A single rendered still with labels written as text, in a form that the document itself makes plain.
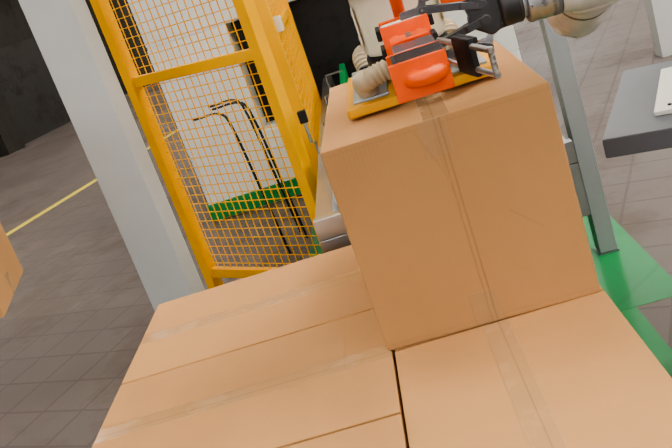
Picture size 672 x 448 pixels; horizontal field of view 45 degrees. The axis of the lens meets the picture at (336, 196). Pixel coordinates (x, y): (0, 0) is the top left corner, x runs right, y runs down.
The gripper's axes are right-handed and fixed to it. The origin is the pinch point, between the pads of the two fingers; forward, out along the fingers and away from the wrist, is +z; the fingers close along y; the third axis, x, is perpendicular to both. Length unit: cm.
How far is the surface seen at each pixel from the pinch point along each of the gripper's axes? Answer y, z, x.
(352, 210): 25.1, 17.3, -5.5
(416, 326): 50, 13, -6
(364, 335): 54, 24, 3
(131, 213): 46, 105, 126
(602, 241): 103, -47, 119
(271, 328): 54, 45, 19
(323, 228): 49, 33, 60
